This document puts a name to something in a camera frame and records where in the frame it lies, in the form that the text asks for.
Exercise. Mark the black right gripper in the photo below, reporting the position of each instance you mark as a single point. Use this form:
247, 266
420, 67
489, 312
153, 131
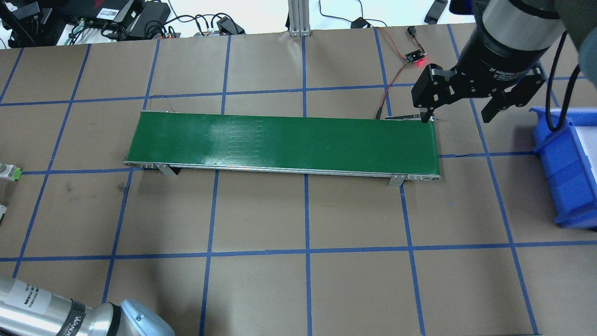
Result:
495, 57

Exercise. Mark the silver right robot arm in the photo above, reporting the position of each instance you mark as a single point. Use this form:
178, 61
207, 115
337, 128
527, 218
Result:
537, 24

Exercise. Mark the aluminium frame post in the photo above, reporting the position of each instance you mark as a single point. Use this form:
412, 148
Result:
298, 18

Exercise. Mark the blue plastic bin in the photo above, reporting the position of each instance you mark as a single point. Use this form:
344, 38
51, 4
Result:
567, 169

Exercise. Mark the white foam sheet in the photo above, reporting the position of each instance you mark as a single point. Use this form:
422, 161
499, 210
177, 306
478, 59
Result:
588, 140

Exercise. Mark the small sensor board red LED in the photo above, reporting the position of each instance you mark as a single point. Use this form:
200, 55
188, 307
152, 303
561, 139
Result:
416, 57

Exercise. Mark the green push button switch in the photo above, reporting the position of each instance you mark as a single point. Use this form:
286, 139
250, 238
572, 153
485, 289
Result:
10, 172

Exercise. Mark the black power adapter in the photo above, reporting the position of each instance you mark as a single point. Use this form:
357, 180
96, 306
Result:
226, 26

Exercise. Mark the green conveyor belt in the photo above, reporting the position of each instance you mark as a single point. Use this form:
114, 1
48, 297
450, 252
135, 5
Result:
401, 150

